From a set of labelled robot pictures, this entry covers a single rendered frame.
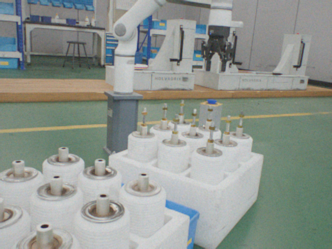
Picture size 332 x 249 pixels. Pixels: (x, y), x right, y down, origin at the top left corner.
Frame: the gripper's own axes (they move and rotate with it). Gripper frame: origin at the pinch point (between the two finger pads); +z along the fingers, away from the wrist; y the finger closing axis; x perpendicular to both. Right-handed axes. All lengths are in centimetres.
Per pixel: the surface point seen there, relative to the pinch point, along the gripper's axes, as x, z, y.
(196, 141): -13.1, 22.7, 8.2
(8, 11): 30, -37, -461
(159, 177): -29.3, 30.6, 11.0
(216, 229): -22, 40, 29
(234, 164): -7.2, 27.5, 19.8
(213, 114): 11.5, 19.4, -8.7
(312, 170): 64, 47, 11
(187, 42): 142, -11, -180
